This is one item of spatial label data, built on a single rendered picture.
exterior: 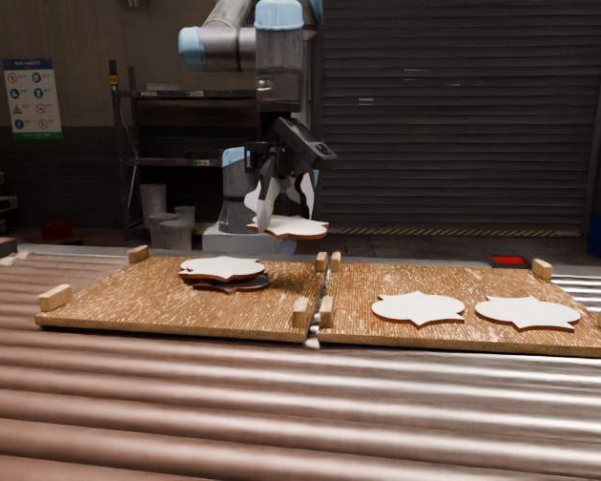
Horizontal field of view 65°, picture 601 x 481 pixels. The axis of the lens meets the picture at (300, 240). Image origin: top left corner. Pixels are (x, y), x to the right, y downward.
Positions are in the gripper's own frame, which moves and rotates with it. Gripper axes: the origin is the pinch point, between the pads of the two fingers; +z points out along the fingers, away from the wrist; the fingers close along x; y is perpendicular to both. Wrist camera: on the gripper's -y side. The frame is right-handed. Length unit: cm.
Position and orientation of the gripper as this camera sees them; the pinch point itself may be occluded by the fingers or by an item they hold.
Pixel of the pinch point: (288, 224)
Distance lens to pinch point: 80.3
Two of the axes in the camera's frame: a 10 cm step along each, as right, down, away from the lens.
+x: -6.9, 1.7, -7.1
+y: -7.3, -1.7, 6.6
